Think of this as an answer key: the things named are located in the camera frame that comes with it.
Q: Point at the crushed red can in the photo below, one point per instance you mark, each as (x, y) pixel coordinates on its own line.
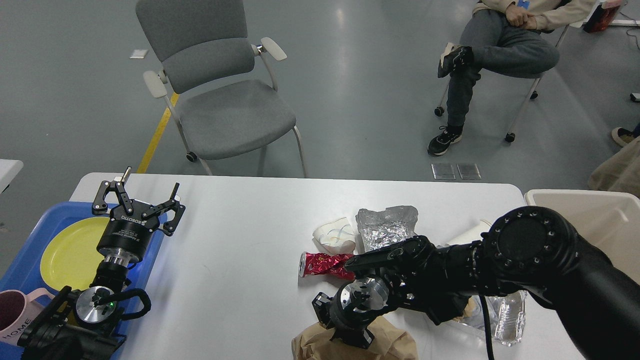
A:
(325, 264)

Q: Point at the crumpled white tissue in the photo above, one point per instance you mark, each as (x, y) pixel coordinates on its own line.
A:
(336, 237)

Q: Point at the grey office chair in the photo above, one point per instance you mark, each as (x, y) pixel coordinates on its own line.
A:
(197, 42)

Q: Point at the brown paper bag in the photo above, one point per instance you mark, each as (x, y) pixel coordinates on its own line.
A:
(390, 343)

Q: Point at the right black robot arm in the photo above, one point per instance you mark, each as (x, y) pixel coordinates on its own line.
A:
(530, 248)

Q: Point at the aluminium foil tray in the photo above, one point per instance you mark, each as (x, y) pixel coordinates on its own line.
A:
(507, 318)

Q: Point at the white side table corner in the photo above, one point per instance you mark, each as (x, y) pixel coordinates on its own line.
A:
(9, 168)

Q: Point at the white paper cup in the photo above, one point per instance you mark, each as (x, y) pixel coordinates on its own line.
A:
(472, 234)

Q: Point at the pink mug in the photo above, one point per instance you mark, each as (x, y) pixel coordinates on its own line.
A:
(17, 311)

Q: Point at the silver foil bag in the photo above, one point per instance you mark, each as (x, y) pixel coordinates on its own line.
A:
(379, 229)

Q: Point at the yellow plate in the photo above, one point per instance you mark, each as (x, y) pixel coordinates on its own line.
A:
(71, 258)

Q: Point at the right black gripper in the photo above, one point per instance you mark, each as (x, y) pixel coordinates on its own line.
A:
(353, 308)

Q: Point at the seated person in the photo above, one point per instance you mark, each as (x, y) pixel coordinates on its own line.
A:
(548, 15)

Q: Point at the beige plastic bin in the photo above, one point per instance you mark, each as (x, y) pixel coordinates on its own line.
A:
(608, 220)

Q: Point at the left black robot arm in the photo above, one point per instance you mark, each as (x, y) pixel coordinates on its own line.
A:
(80, 324)

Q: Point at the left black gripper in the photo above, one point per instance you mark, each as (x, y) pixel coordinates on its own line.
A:
(125, 239)

